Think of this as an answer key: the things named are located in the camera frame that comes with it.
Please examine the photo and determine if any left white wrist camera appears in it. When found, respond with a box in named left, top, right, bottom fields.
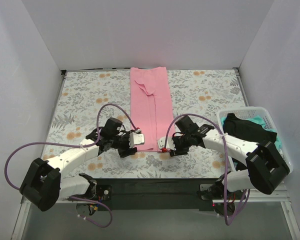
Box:
left=129, top=128, right=145, bottom=148

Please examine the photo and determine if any purple cable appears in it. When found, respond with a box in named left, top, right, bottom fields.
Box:
left=4, top=103, right=142, bottom=228
left=164, top=113, right=251, bottom=226

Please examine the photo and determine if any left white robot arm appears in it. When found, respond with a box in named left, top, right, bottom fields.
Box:
left=19, top=117, right=145, bottom=212

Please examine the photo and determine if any teal t shirt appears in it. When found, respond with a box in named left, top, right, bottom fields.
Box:
left=219, top=113, right=284, bottom=151

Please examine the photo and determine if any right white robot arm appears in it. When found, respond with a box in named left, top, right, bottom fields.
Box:
left=163, top=114, right=290, bottom=199

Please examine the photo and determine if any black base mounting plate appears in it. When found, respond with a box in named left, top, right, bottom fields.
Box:
left=66, top=177, right=247, bottom=212

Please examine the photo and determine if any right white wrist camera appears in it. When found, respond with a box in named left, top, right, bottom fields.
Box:
left=157, top=136, right=176, bottom=153

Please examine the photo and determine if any aluminium frame rail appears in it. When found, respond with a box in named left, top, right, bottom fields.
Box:
left=21, top=183, right=291, bottom=204

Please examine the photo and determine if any pink t shirt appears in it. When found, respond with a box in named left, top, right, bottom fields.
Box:
left=130, top=67, right=174, bottom=152

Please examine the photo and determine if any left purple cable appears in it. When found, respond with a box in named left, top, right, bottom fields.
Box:
left=4, top=103, right=142, bottom=228

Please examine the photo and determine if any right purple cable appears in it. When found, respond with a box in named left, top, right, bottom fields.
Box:
left=164, top=113, right=251, bottom=226

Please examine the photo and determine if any white plastic laundry basket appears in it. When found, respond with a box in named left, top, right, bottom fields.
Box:
left=216, top=106, right=294, bottom=173

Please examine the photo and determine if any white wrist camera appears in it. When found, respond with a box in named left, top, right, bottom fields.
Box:
left=129, top=128, right=145, bottom=148
left=157, top=136, right=176, bottom=153

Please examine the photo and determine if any floral table cloth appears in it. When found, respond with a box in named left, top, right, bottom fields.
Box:
left=43, top=70, right=245, bottom=178

